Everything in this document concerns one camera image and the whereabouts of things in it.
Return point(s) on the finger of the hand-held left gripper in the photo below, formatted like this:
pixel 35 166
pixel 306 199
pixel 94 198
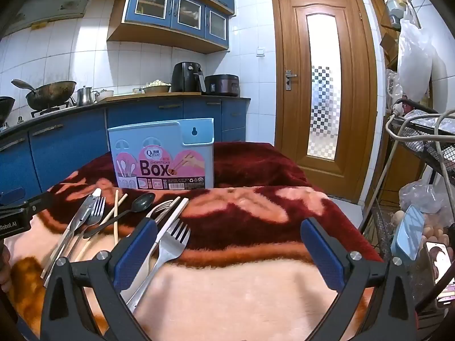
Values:
pixel 12 196
pixel 39 202

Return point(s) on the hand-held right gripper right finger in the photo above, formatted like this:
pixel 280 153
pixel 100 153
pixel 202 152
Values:
pixel 323 255

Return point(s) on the smartphone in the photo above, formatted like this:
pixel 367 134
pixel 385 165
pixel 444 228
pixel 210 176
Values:
pixel 440 270

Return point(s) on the blue base cabinet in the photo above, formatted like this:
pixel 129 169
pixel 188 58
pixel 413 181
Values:
pixel 71 142

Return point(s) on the steel table knife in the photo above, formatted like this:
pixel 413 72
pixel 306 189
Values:
pixel 76 220

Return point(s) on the pile of eggs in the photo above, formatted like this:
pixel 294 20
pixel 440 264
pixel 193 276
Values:
pixel 435 232

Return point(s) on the dark rice cooker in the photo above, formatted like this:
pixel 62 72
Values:
pixel 222 85

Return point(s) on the wooden door with glass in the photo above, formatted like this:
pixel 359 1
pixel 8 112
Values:
pixel 355 113

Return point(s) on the black spoon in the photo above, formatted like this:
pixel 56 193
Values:
pixel 144 202

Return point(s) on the red and pink floral blanket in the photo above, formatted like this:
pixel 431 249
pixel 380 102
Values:
pixel 248 220

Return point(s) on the wooden shelf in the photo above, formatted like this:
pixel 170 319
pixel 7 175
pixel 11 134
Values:
pixel 385 42

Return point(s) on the bowl of food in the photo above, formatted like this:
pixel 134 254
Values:
pixel 156 87

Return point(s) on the white plastic fork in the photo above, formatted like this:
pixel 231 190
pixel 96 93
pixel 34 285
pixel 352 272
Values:
pixel 158 209

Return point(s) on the large black wok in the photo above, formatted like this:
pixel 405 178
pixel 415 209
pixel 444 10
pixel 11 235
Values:
pixel 53 94

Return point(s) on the clear plastic bag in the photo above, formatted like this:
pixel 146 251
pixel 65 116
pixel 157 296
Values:
pixel 423 195

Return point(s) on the light blue utensil holder box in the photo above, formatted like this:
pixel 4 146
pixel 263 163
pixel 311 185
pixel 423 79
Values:
pixel 161 149

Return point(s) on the wooden cutting board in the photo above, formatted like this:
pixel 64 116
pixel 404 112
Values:
pixel 135 95

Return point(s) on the steel fork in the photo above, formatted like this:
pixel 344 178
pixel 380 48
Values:
pixel 97 213
pixel 170 248

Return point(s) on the black air fryer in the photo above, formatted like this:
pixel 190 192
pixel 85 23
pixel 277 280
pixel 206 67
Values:
pixel 185 78

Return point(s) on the white bowl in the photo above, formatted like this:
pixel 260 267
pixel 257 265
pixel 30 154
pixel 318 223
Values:
pixel 105 96

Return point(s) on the range hood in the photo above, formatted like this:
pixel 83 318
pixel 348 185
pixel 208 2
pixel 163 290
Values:
pixel 53 0

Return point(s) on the large white plastic bag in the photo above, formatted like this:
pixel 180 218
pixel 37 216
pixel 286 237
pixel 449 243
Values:
pixel 416 57

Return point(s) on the small printed plastic bag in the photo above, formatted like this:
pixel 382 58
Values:
pixel 394 87

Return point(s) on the white light switch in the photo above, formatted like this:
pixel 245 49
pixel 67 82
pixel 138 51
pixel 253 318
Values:
pixel 261 52

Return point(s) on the steel kettle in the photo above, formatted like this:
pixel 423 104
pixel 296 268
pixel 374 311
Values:
pixel 85 96

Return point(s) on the person's left hand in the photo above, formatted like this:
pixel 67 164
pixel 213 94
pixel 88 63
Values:
pixel 4 266

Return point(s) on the blue wall cabinet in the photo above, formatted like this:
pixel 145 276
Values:
pixel 163 7

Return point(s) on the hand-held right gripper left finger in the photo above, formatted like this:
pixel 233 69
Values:
pixel 135 252

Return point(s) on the blue bottle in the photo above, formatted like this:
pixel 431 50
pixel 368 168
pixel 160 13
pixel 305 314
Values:
pixel 396 12

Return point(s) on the small black wok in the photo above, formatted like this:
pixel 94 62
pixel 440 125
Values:
pixel 6 108

